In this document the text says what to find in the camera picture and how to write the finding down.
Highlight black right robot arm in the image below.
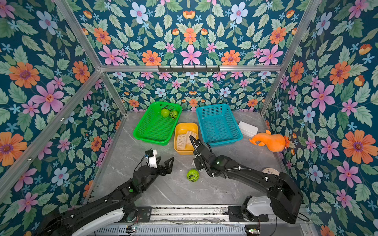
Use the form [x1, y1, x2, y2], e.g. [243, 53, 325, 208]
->
[190, 135, 303, 224]

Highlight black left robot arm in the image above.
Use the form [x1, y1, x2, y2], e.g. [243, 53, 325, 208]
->
[33, 157, 174, 236]

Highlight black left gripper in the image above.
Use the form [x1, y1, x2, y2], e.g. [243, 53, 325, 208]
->
[140, 156, 174, 192]

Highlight dark speckled custard apple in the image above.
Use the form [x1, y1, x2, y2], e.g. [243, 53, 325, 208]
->
[170, 110, 178, 120]

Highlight round beige clock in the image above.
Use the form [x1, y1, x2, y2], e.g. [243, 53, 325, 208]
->
[262, 168, 280, 176]

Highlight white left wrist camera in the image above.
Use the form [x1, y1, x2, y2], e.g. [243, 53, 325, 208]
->
[145, 149, 158, 168]

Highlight black wall hook rack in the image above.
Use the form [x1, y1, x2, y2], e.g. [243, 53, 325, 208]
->
[158, 65, 221, 73]

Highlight yellow plastic tub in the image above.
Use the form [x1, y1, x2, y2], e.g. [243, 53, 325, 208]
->
[174, 123, 199, 155]

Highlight white foam net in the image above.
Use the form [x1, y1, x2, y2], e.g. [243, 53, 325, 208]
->
[186, 131, 197, 145]
[176, 134, 187, 151]

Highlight white rectangular box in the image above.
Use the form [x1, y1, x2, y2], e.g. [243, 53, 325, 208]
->
[238, 122, 258, 138]

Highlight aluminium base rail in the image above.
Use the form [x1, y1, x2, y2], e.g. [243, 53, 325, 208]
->
[66, 205, 318, 236]

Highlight teal plastic basket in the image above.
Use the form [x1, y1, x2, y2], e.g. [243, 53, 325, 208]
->
[196, 104, 243, 147]

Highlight orange toy duck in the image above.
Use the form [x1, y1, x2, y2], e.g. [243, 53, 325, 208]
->
[249, 130, 290, 152]

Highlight green plastic basket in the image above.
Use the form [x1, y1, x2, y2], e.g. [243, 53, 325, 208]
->
[133, 102, 182, 146]

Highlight light green custard apple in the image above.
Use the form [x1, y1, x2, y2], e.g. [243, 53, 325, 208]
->
[160, 109, 170, 118]

